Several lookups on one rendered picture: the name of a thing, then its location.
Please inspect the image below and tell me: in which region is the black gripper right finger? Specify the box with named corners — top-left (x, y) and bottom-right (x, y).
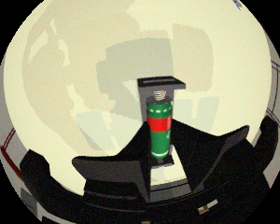
top-left (170, 119), bottom-right (249, 191)

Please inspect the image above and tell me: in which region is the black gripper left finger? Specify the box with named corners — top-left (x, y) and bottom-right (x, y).
top-left (72, 120), bottom-right (151, 203)

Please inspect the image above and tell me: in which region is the green and red battery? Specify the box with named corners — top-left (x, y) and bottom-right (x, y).
top-left (147, 98), bottom-right (173, 158)

